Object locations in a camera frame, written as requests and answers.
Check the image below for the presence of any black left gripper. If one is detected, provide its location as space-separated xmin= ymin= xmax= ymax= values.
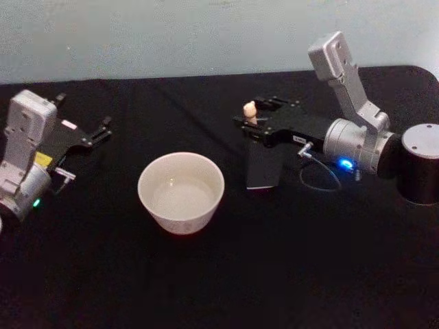
xmin=35 ymin=92 xmax=113 ymax=173

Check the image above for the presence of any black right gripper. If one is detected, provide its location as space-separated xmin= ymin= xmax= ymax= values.
xmin=233 ymin=96 xmax=334 ymax=154

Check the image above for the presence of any small cream lumpy piece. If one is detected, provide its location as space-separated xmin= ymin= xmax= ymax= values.
xmin=242 ymin=101 xmax=259 ymax=125

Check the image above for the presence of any dark grey rectangular box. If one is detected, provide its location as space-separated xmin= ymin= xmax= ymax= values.
xmin=245 ymin=138 xmax=286 ymax=198

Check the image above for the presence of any white ceramic bowl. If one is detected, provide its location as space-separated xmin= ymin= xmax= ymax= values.
xmin=137 ymin=151 xmax=226 ymax=236

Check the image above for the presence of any black table cloth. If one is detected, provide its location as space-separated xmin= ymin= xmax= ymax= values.
xmin=0 ymin=64 xmax=439 ymax=329

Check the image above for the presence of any thin dark cable silver plug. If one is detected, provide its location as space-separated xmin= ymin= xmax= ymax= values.
xmin=297 ymin=142 xmax=344 ymax=193
xmin=48 ymin=166 xmax=77 ymax=196

